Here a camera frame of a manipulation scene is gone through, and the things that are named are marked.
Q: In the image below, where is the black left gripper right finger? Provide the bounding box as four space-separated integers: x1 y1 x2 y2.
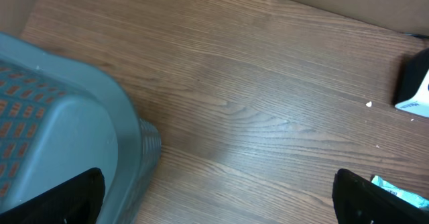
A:
332 168 428 224

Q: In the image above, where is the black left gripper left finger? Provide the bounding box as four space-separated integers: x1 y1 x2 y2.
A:
1 168 105 224

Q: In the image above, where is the teal wet wipes pack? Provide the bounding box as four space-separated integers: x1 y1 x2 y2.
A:
371 176 429 211

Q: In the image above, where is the grey plastic basket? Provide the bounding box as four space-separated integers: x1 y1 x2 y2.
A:
1 34 162 223

